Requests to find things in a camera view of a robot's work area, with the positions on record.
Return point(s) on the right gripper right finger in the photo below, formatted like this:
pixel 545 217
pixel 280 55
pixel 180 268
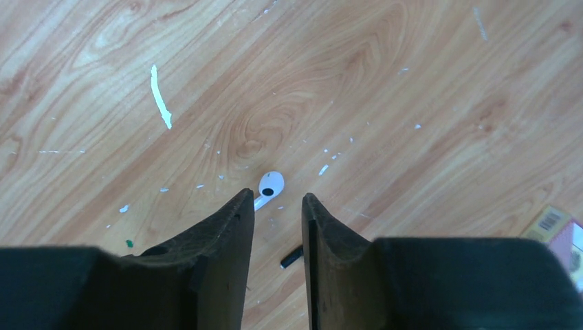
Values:
pixel 431 283

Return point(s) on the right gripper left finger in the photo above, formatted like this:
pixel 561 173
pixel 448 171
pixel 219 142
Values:
pixel 195 280

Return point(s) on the white earbud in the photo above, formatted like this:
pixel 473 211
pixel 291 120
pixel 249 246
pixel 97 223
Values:
pixel 270 186

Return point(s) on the white plastic scrap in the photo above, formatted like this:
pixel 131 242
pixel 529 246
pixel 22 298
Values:
pixel 165 114

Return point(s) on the pink card box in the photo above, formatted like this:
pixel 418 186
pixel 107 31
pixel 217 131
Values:
pixel 562 234

